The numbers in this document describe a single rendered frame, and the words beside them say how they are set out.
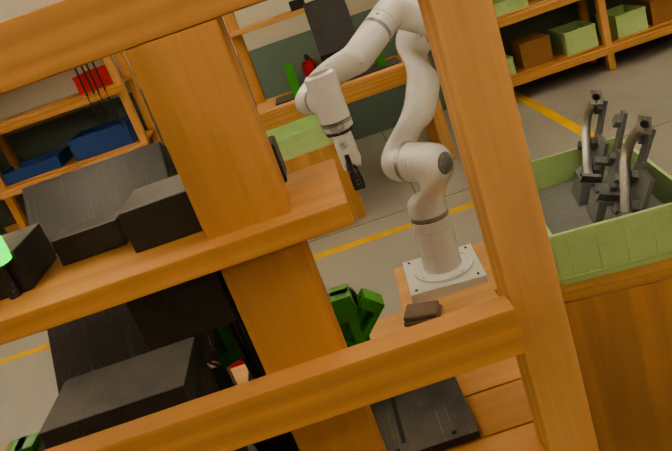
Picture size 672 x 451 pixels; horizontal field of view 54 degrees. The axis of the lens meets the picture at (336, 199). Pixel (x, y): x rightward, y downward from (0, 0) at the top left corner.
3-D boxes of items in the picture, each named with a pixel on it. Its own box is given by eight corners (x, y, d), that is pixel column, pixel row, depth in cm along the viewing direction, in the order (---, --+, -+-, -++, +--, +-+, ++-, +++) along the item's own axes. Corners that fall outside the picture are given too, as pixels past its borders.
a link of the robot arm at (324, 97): (312, 126, 176) (334, 125, 169) (295, 80, 172) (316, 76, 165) (334, 114, 181) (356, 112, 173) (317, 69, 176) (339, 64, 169)
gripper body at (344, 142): (351, 127, 170) (365, 166, 173) (351, 118, 179) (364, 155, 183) (324, 136, 171) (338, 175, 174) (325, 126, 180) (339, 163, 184)
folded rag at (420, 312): (443, 307, 184) (440, 298, 183) (439, 324, 177) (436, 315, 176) (409, 311, 187) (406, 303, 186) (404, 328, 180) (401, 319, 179)
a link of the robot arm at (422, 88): (411, 180, 188) (371, 178, 200) (438, 185, 196) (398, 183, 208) (430, 8, 189) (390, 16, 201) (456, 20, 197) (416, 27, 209)
